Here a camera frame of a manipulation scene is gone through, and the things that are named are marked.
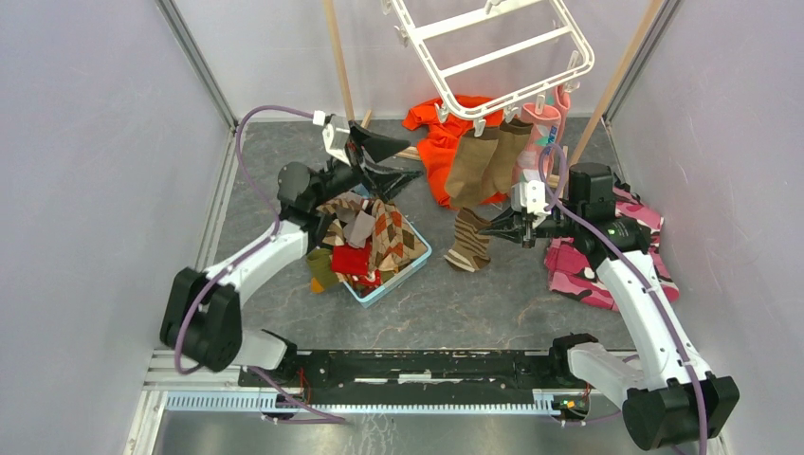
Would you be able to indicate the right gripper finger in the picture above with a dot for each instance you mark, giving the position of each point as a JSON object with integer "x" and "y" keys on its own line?
{"x": 508, "y": 220}
{"x": 513, "y": 234}

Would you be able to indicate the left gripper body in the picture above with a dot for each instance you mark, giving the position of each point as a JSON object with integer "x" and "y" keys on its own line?
{"x": 356, "y": 173}

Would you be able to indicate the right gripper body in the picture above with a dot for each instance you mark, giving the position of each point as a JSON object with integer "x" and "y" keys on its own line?
{"x": 558, "y": 226}

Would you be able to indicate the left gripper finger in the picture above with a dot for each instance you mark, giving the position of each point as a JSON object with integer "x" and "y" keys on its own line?
{"x": 376, "y": 146}
{"x": 386, "y": 183}

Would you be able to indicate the brown beige striped sock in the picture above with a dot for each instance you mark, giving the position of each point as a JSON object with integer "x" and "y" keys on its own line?
{"x": 469, "y": 250}

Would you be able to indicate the brown tan sock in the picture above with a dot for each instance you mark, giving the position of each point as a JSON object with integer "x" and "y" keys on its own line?
{"x": 513, "y": 137}
{"x": 467, "y": 184}

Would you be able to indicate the pink sock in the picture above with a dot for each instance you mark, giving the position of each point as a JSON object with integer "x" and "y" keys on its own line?
{"x": 560, "y": 99}
{"x": 546, "y": 128}

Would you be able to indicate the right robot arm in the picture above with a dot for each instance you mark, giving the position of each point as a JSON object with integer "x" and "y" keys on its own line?
{"x": 673, "y": 397}

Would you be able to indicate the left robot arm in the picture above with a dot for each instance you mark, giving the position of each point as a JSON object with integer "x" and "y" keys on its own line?
{"x": 203, "y": 318}

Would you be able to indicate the pile of socks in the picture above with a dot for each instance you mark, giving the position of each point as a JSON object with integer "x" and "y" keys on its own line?
{"x": 334, "y": 234}

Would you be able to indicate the white clip hanger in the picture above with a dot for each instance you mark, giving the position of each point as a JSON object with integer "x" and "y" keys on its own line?
{"x": 485, "y": 57}

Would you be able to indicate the argyle patterned sock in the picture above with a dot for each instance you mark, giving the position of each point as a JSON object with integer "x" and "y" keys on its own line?
{"x": 394, "y": 243}

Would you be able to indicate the orange shirt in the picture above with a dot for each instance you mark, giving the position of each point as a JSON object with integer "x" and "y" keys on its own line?
{"x": 438, "y": 148}

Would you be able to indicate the red sock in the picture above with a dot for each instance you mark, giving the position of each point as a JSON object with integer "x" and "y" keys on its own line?
{"x": 348, "y": 260}

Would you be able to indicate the olive green striped sock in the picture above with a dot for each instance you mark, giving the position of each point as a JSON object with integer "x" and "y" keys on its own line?
{"x": 323, "y": 277}

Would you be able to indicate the light blue basket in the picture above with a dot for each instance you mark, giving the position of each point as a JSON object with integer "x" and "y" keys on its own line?
{"x": 369, "y": 289}

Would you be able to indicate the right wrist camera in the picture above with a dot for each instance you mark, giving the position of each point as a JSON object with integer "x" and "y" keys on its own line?
{"x": 529, "y": 198}

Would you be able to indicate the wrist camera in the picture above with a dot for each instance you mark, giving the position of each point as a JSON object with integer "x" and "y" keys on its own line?
{"x": 336, "y": 133}
{"x": 529, "y": 198}

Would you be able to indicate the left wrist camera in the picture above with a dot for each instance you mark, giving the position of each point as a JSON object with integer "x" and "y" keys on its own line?
{"x": 336, "y": 133}

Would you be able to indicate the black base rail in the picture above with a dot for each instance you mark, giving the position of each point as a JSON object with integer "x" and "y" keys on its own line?
{"x": 426, "y": 379}

